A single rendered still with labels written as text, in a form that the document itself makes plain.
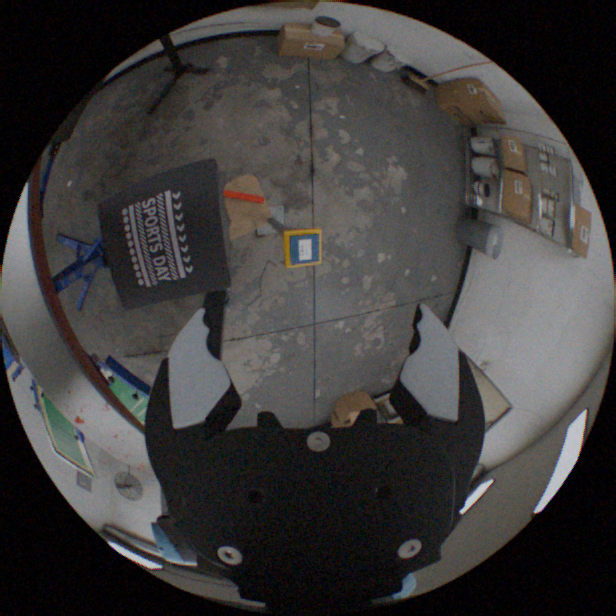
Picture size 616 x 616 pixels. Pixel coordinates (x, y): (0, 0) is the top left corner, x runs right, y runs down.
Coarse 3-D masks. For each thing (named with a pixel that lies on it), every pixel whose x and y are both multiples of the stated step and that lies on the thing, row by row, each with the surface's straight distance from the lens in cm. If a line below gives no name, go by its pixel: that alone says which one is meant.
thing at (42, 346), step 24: (24, 192) 15; (24, 216) 15; (24, 240) 15; (24, 264) 14; (24, 288) 14; (24, 312) 15; (48, 312) 14; (24, 336) 15; (48, 336) 15; (24, 360) 15; (48, 360) 15; (72, 360) 15; (48, 384) 16; (72, 384) 16; (96, 384) 20; (72, 408) 16; (96, 408) 17; (96, 432) 18; (120, 432) 18; (120, 456) 20; (144, 456) 21
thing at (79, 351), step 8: (64, 320) 41; (72, 336) 41; (72, 344) 25; (80, 344) 89; (80, 352) 35; (80, 360) 21; (88, 360) 55; (88, 368) 27; (96, 376) 34; (104, 384) 43; (104, 392) 22; (112, 392) 54; (112, 400) 25; (120, 408) 26; (128, 416) 26; (136, 424) 26
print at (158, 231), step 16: (176, 192) 68; (128, 208) 77; (144, 208) 73; (160, 208) 70; (176, 208) 68; (128, 224) 77; (144, 224) 73; (160, 224) 70; (176, 224) 68; (128, 240) 77; (144, 240) 74; (160, 240) 71; (176, 240) 69; (144, 256) 75; (160, 256) 72; (176, 256) 70; (144, 272) 77; (160, 272) 74; (176, 272) 72; (192, 272) 70
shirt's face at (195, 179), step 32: (128, 192) 77; (160, 192) 70; (192, 192) 66; (192, 224) 67; (128, 256) 79; (192, 256) 69; (224, 256) 67; (128, 288) 84; (160, 288) 77; (192, 288) 73
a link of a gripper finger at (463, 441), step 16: (464, 368) 9; (464, 384) 9; (464, 400) 8; (480, 400) 9; (464, 416) 8; (480, 416) 8; (432, 432) 7; (448, 432) 7; (464, 432) 8; (480, 432) 8; (448, 448) 7; (464, 448) 7; (480, 448) 8; (464, 464) 7; (464, 480) 7; (464, 496) 7
